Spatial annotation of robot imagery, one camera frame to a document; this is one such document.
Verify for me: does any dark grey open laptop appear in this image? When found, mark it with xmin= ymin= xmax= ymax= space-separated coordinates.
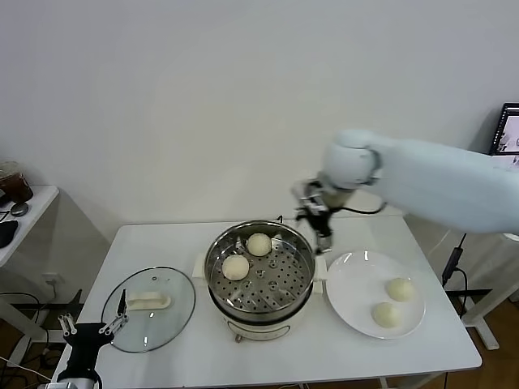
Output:
xmin=489 ymin=102 xmax=519 ymax=169

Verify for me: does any black computer mouse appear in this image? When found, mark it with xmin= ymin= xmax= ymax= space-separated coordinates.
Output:
xmin=0 ymin=220 xmax=20 ymax=249

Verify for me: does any white round plate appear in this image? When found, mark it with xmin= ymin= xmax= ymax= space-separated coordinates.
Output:
xmin=325 ymin=251 xmax=426 ymax=340

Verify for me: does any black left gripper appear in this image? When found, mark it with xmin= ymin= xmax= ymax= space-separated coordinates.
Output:
xmin=58 ymin=288 xmax=131 ymax=372

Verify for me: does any white electric cooker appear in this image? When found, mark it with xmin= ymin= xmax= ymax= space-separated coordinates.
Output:
xmin=192 ymin=253 xmax=328 ymax=344

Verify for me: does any steamed white baozi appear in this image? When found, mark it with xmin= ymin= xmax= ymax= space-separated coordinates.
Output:
xmin=385 ymin=278 xmax=415 ymax=302
xmin=221 ymin=254 xmax=251 ymax=281
xmin=247 ymin=233 xmax=272 ymax=257
xmin=371 ymin=301 xmax=401 ymax=328

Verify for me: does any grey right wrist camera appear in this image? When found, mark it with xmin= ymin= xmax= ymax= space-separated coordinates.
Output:
xmin=291 ymin=180 xmax=321 ymax=220

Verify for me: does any black cable with adapter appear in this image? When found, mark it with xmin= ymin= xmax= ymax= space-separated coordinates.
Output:
xmin=441 ymin=233 xmax=470 ymax=321

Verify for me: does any white side table under cup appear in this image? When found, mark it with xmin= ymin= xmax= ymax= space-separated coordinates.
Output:
xmin=0 ymin=185 xmax=60 ymax=368

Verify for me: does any white side table under laptop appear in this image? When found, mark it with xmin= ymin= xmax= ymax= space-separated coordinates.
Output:
xmin=445 ymin=233 xmax=519 ymax=352

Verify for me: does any plastic cup of iced coffee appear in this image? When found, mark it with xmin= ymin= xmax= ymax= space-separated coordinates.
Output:
xmin=0 ymin=161 xmax=35 ymax=203

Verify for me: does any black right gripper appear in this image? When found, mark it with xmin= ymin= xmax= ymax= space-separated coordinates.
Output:
xmin=299 ymin=198 xmax=336 ymax=255

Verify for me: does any black floor cable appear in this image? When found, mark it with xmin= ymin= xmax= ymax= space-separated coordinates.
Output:
xmin=0 ymin=291 xmax=54 ymax=321

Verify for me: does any glass lid with white handle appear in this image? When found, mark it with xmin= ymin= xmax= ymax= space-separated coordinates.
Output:
xmin=101 ymin=266 xmax=197 ymax=354

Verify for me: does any white laptop cable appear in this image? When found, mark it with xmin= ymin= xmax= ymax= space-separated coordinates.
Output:
xmin=427 ymin=229 xmax=452 ymax=259

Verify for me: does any white floor cable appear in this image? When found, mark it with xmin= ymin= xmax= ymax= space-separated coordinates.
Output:
xmin=0 ymin=356 xmax=52 ymax=383

